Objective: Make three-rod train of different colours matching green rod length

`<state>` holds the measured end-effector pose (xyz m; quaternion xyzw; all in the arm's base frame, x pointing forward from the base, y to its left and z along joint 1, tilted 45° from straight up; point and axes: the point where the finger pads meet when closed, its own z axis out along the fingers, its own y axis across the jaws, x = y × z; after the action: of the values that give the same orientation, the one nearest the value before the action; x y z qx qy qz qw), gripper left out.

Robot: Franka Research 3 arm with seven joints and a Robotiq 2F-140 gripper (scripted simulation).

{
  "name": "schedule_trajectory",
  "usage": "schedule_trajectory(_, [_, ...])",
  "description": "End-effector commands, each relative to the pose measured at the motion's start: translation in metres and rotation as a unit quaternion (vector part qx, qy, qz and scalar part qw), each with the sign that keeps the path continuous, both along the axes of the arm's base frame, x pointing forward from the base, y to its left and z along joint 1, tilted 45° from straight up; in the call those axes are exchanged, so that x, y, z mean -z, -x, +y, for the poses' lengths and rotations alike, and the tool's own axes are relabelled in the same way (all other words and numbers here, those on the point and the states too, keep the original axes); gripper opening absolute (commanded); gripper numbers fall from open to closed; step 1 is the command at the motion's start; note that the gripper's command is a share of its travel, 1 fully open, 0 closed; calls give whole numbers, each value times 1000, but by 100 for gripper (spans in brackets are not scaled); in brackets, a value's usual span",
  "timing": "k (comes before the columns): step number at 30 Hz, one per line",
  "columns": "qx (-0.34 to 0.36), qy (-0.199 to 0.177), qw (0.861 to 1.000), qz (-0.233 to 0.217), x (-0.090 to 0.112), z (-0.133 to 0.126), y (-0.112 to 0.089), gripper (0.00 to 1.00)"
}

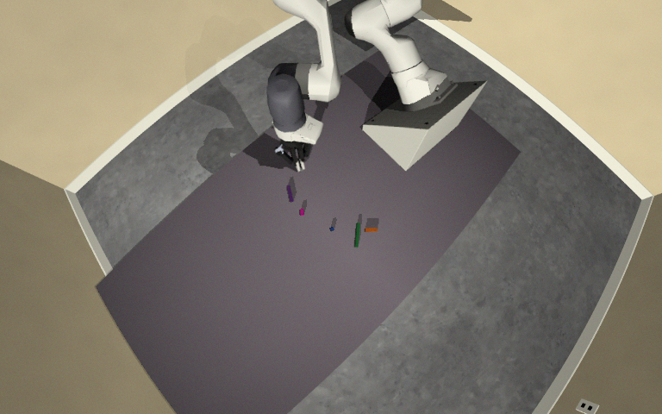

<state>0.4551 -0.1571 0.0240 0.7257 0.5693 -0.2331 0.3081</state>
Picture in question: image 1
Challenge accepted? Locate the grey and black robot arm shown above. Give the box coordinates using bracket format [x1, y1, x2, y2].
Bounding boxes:
[266, 0, 458, 144]

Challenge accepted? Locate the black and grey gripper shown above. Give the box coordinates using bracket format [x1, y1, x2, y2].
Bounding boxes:
[274, 139, 312, 172]

